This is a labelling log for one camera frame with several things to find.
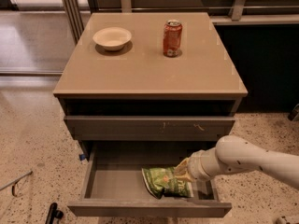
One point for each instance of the closed top drawer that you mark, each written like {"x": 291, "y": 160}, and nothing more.
{"x": 113, "y": 128}

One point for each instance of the orange soda can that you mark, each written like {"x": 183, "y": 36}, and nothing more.
{"x": 172, "y": 38}

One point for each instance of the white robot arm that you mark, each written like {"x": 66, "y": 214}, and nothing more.
{"x": 233, "y": 155}

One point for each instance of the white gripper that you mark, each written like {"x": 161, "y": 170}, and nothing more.
{"x": 194, "y": 166}

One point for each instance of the grey drawer cabinet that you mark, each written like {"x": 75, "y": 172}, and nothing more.
{"x": 139, "y": 81}

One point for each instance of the black object at bottom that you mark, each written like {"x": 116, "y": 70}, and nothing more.
{"x": 54, "y": 213}

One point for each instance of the blue tape piece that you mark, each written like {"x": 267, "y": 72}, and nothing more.
{"x": 82, "y": 157}

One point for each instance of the green jalapeno chip bag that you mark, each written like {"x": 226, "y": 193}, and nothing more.
{"x": 162, "y": 182}

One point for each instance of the open middle drawer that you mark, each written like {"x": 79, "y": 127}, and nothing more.
{"x": 114, "y": 186}

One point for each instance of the dark object right edge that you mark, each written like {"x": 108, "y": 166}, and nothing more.
{"x": 294, "y": 115}

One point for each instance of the white paper bowl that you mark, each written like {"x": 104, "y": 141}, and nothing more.
{"x": 112, "y": 38}

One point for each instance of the metal rod on floor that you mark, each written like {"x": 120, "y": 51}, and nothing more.
{"x": 13, "y": 183}

